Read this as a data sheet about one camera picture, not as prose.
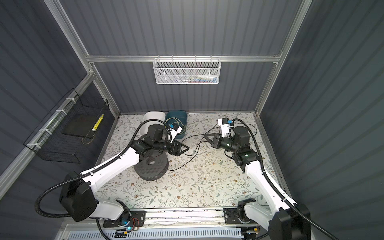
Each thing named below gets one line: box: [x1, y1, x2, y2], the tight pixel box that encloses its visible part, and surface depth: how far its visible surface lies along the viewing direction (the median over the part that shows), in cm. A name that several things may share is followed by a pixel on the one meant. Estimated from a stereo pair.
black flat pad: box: [61, 113, 102, 138], surface depth 77 cm
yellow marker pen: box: [92, 113, 105, 132], surface depth 78 cm
